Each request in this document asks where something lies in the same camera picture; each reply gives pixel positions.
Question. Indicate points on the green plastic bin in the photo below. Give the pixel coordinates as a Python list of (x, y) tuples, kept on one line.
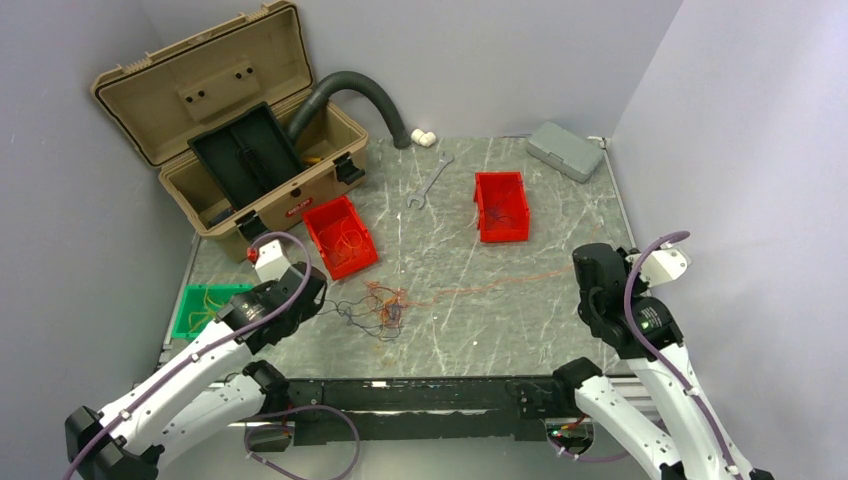
[(199, 304)]

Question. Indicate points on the black aluminium base frame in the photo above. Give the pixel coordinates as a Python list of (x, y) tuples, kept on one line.
[(401, 409)]

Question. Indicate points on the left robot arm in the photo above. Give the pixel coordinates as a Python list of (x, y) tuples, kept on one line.
[(213, 382)]

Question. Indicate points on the white pipe fitting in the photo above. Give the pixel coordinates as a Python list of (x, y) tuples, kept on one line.
[(422, 138)]

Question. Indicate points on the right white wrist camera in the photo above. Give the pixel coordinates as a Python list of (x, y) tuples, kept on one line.
[(664, 265)]

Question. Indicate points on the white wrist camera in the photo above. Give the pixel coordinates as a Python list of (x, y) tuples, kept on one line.
[(269, 261), (664, 265)]

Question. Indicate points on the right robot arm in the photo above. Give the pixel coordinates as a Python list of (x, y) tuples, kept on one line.
[(636, 371)]

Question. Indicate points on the tan open toolbox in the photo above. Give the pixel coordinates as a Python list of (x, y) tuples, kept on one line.
[(201, 83)]

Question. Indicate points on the steel open-end wrench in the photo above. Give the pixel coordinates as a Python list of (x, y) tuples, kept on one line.
[(419, 198)]

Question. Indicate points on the grey plastic case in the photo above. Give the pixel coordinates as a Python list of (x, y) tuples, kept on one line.
[(576, 157)]

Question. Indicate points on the red bin near toolbox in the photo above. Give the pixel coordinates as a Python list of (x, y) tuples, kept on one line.
[(343, 241)]

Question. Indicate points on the black toolbox tray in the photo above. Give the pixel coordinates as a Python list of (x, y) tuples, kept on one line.
[(249, 156)]

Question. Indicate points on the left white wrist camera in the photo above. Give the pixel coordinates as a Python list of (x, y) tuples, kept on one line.
[(269, 261)]

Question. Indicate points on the red bin right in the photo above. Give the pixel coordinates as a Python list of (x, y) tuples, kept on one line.
[(503, 211)]

